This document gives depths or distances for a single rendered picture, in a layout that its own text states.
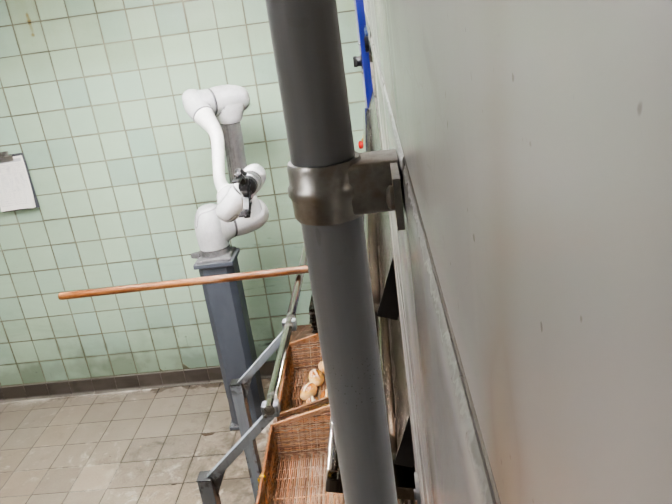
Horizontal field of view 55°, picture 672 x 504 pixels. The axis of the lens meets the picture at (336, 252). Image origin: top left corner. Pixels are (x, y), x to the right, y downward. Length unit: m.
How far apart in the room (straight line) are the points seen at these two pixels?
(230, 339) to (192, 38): 1.59
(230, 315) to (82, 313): 1.20
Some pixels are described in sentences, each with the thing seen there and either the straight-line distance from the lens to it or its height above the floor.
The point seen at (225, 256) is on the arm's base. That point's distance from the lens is 3.31.
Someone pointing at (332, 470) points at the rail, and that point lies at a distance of 1.08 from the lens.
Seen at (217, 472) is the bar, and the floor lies 0.97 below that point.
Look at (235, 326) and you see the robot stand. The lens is 3.45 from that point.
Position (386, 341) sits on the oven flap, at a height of 1.47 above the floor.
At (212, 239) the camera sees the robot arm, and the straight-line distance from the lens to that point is 3.28.
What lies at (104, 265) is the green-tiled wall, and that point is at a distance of 4.11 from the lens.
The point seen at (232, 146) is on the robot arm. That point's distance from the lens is 3.26.
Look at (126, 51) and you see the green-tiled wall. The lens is 3.75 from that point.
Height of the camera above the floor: 2.13
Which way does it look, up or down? 21 degrees down
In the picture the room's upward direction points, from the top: 8 degrees counter-clockwise
